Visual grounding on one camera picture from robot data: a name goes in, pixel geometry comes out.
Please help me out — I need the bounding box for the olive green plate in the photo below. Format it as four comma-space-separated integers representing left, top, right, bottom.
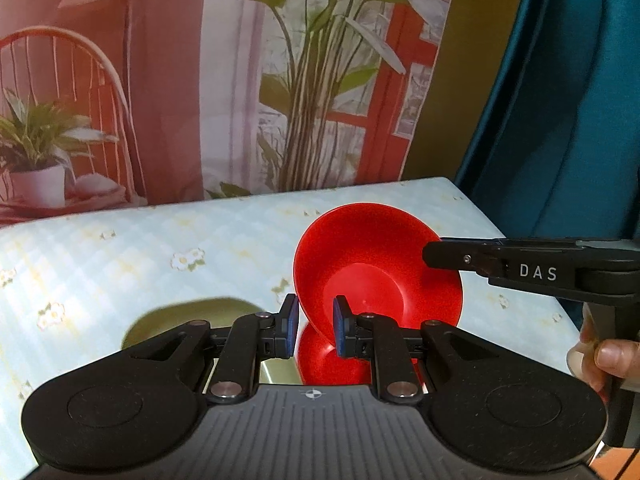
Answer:
122, 297, 262, 349

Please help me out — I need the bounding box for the red plastic bowl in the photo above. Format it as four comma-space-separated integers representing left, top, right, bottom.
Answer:
293, 203, 463, 386

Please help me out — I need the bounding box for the floral light tablecloth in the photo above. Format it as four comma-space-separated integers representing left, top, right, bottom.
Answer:
0, 175, 586, 480

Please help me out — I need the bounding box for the teal curtain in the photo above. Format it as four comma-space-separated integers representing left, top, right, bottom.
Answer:
456, 0, 639, 238

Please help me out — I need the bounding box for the printed room scene backdrop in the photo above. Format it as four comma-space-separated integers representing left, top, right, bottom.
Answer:
1, 0, 518, 226

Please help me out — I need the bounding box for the person's right hand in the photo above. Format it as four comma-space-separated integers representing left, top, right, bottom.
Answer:
566, 313, 639, 402

